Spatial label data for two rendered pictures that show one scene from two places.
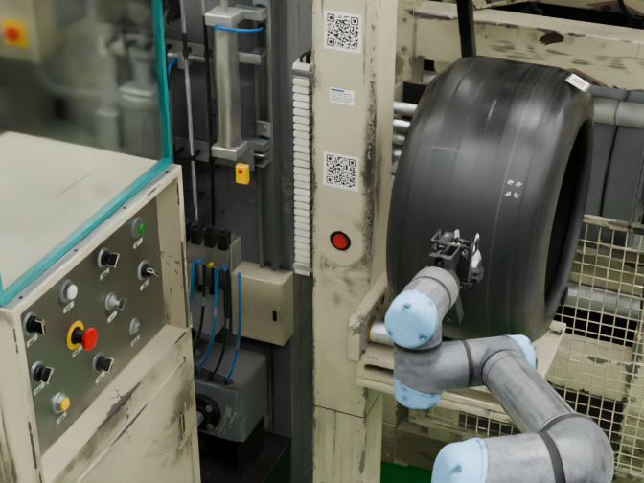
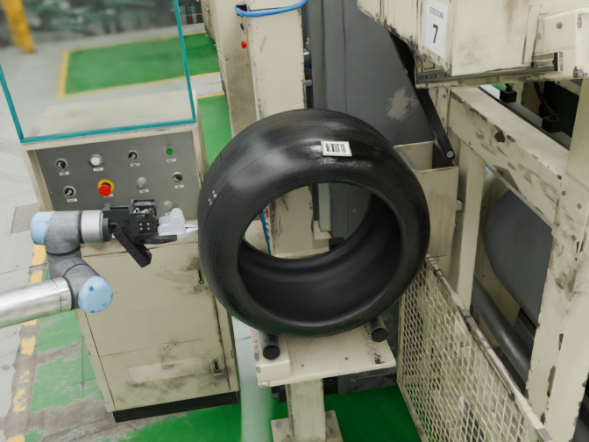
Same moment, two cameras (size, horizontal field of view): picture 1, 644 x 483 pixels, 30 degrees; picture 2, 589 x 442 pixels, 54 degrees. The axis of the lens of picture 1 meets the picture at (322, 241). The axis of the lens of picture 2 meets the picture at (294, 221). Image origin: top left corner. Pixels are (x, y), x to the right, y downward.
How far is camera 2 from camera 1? 206 cm
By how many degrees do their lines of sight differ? 52
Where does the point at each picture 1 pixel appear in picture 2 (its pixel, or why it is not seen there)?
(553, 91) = (293, 143)
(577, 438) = not seen: outside the picture
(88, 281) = (118, 162)
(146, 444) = (158, 268)
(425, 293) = (53, 217)
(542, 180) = (229, 201)
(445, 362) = (57, 267)
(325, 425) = not seen: hidden behind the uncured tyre
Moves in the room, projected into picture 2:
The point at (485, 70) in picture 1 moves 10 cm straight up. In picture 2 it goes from (295, 116) to (292, 74)
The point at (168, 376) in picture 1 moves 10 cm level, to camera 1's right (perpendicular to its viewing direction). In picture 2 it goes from (186, 242) to (196, 255)
